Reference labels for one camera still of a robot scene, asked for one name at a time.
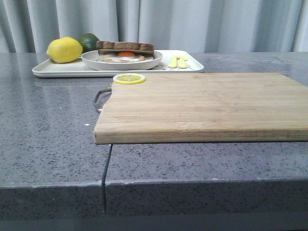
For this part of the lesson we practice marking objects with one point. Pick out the yellow lemon slice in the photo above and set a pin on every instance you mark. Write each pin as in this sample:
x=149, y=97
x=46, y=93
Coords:
x=128, y=79

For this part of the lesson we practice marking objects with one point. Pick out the white round plate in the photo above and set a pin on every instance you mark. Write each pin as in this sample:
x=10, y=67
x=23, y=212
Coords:
x=89, y=58

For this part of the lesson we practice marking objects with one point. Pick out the white rectangular tray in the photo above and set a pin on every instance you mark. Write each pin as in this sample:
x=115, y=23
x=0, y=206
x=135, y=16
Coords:
x=79, y=68

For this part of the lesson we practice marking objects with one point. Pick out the fried egg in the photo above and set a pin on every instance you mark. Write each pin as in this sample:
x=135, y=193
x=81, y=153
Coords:
x=124, y=53

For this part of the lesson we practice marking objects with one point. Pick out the wooden cutting board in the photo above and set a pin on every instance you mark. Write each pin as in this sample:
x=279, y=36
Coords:
x=205, y=107

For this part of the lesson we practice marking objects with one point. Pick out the pale yellow piece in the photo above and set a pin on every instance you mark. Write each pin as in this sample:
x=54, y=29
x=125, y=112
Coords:
x=181, y=62
x=173, y=62

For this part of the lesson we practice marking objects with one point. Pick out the bread slice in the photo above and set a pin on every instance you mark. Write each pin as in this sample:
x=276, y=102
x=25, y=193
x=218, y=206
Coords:
x=143, y=48
x=148, y=57

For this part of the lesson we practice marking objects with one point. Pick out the left pale yellow piece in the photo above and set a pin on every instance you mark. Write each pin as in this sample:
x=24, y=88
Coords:
x=173, y=62

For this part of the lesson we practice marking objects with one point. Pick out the grey curtain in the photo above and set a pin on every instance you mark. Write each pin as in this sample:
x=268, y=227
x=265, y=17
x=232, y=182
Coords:
x=190, y=25

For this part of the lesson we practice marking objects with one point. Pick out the green lime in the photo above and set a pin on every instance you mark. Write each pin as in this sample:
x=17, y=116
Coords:
x=88, y=42

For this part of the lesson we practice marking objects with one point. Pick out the right pale yellow piece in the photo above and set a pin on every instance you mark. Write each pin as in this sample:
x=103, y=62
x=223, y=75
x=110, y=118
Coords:
x=181, y=62

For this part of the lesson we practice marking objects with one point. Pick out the metal cutting board handle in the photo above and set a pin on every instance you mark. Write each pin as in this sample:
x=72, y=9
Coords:
x=101, y=98

